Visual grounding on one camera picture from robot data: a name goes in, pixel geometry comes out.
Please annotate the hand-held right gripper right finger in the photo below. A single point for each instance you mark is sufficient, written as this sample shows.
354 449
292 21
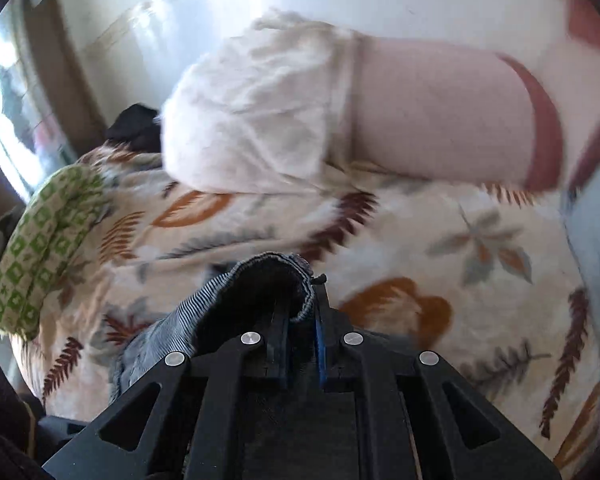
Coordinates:
320 350

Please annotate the blue denim pants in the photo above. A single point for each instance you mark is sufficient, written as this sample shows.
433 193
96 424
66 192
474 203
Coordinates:
215 305

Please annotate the light blue pillow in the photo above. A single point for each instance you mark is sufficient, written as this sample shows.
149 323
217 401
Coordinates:
595 250

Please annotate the brown door frame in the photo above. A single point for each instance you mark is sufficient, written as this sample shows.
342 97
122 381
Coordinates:
65 75

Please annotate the black cloth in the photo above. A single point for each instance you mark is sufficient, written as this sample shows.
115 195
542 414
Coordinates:
135 127

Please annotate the white patterned pillow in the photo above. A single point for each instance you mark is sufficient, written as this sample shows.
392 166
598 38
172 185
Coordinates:
250 110

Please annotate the leaf printed blanket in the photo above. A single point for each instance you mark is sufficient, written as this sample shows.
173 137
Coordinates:
430 260

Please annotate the dark cloth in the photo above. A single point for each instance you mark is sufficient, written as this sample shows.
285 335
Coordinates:
2 420

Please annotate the green patterned cloth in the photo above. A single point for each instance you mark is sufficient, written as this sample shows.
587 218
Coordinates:
40 250

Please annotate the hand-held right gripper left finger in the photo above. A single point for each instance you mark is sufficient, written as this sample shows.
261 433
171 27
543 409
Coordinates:
280 360

